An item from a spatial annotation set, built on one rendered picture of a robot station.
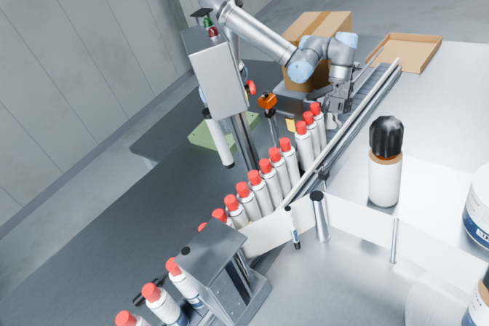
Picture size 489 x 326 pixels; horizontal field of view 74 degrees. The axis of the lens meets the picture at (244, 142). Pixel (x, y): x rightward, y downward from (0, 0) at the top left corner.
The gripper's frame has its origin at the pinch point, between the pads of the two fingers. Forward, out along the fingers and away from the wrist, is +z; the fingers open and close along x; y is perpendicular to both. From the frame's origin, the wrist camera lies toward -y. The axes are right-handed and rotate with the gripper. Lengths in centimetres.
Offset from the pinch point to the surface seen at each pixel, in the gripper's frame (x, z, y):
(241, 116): -34.1, -6.8, -12.2
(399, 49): 76, -32, -3
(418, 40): 84, -38, 3
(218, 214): -55, 14, 1
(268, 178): -35.9, 8.6, 2.3
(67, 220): -23, 121, -192
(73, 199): -11, 114, -208
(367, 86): 37.0, -15.1, -1.4
